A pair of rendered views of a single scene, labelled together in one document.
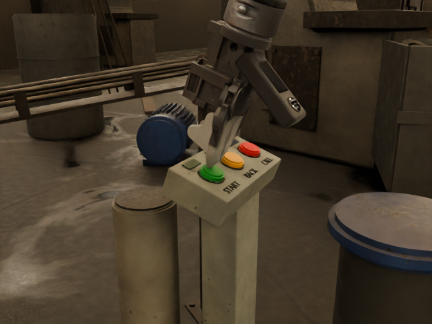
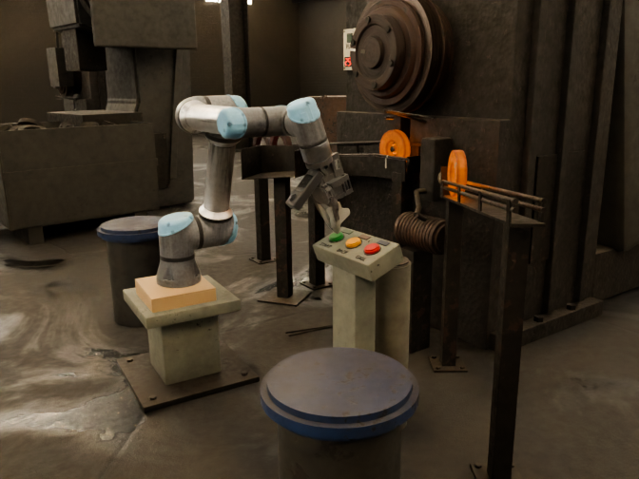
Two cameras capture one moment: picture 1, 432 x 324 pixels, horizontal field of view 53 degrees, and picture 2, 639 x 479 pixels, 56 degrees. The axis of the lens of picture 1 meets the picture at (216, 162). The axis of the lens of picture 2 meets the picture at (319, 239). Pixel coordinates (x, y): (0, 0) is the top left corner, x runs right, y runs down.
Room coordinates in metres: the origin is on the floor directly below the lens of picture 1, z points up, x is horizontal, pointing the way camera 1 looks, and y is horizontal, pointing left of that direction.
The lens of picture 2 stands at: (1.35, -1.40, 1.01)
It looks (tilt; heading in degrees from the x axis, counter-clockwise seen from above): 15 degrees down; 118
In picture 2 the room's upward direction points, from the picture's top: 1 degrees counter-clockwise
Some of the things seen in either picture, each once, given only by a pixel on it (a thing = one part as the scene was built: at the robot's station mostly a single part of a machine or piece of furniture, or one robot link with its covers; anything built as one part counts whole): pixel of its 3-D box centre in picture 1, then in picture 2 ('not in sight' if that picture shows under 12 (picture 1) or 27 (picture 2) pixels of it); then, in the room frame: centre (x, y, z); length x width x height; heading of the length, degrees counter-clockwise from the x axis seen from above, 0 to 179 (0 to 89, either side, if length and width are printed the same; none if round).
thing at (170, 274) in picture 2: not in sight; (178, 266); (-0.01, 0.12, 0.40); 0.15 x 0.15 x 0.10
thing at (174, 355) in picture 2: not in sight; (183, 339); (-0.01, 0.12, 0.13); 0.40 x 0.40 x 0.26; 58
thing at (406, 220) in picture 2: not in sight; (422, 284); (0.68, 0.67, 0.27); 0.22 x 0.13 x 0.53; 153
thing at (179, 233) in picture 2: not in sight; (178, 234); (0.00, 0.12, 0.52); 0.13 x 0.12 x 0.14; 61
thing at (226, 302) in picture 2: not in sight; (180, 299); (-0.01, 0.12, 0.28); 0.32 x 0.32 x 0.04; 58
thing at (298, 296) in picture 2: not in sight; (279, 224); (-0.12, 0.95, 0.36); 0.26 x 0.20 x 0.72; 8
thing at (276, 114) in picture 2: not in sight; (280, 121); (0.51, -0.04, 0.91); 0.11 x 0.11 x 0.08; 61
